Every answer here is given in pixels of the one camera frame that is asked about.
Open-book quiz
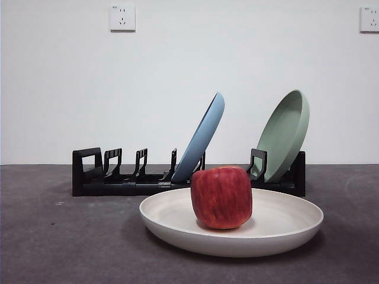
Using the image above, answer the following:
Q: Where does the green plate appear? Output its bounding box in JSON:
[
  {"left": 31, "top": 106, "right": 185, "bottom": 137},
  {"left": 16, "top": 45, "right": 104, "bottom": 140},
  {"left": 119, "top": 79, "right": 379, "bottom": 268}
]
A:
[{"left": 255, "top": 89, "right": 311, "bottom": 183}]

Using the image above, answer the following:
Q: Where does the white wall socket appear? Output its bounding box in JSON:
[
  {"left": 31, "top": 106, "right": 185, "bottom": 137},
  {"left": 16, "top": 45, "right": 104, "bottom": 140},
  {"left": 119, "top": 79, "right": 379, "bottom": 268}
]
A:
[
  {"left": 359, "top": 5, "right": 379, "bottom": 33},
  {"left": 110, "top": 4, "right": 136, "bottom": 32}
]

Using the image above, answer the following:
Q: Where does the red apple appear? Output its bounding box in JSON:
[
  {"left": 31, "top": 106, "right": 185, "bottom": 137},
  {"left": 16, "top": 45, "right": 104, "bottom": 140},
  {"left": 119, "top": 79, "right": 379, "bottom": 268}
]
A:
[{"left": 191, "top": 165, "right": 253, "bottom": 230}]

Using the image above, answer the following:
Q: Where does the pale yellow plate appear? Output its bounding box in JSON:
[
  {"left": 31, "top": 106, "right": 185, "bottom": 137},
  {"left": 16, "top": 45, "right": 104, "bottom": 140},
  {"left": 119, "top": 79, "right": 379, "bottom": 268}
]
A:
[{"left": 139, "top": 186, "right": 325, "bottom": 258}]

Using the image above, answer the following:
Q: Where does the black plate rack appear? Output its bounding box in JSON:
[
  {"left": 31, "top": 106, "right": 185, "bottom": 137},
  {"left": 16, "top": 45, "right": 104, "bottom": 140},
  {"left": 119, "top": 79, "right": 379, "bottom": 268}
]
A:
[{"left": 72, "top": 147, "right": 306, "bottom": 197}]

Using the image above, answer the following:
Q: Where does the blue plate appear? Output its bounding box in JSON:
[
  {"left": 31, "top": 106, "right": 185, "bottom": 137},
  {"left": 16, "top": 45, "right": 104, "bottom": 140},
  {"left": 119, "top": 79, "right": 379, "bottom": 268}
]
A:
[{"left": 171, "top": 91, "right": 226, "bottom": 183}]

